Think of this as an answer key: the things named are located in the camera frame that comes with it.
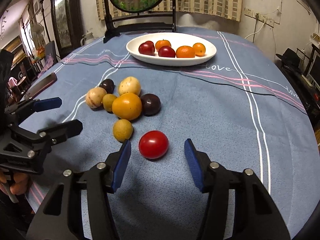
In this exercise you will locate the wall power strip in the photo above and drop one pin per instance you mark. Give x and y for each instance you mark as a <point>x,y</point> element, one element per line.
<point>259,17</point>

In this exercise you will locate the dark purple grape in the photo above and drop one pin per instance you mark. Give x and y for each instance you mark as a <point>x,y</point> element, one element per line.
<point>151,104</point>
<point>108,86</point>

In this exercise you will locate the round goldfish screen ornament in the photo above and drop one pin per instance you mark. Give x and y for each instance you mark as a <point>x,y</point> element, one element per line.
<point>123,10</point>

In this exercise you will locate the pale yellow round fruit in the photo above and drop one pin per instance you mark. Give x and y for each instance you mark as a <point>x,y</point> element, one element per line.
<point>129,85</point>

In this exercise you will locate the white kettle jug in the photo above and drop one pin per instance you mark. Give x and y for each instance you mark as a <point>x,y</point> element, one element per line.
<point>87,39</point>

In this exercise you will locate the dark framed painting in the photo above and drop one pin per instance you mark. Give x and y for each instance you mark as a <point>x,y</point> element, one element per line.
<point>67,25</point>

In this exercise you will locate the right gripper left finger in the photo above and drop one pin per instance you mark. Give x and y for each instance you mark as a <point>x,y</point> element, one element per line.
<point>59,215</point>

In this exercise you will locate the red cherry tomato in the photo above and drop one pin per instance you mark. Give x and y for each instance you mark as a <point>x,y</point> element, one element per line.
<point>153,145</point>
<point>150,42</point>

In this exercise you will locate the black hat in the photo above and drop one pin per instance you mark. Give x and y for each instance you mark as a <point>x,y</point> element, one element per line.
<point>289,58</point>

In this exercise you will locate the computer monitor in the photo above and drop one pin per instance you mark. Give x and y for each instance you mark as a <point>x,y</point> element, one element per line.
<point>314,74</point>

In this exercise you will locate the blue striped tablecloth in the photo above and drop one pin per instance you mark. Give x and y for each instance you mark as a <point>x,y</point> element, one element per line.
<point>238,108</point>

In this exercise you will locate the yellow orange tomato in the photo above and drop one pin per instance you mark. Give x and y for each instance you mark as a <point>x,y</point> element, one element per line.
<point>128,106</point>

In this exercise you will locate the pale speckled passion fruit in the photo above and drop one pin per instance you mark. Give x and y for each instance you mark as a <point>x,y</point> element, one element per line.
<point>94,97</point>

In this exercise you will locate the large orange mandarin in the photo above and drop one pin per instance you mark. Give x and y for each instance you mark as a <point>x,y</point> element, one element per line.
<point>185,52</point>

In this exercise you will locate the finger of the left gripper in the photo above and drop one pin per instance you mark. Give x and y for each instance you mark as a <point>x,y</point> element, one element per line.
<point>61,132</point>
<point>47,104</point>

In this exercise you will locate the large dark red plum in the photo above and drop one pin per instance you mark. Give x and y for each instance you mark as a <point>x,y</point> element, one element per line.
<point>146,49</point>

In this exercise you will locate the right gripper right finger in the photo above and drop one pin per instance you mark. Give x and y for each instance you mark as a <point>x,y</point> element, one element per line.
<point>256,216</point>

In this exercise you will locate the small orange kumquat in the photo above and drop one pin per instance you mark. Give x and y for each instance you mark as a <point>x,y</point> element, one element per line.
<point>200,49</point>

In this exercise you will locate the white oval plate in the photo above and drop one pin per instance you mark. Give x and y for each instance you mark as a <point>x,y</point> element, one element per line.
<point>176,40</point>

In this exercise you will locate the person left hand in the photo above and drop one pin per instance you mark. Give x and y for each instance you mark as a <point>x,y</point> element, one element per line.
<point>19,185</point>

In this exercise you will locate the dark red smartphone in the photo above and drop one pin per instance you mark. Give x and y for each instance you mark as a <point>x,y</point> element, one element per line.
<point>36,89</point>

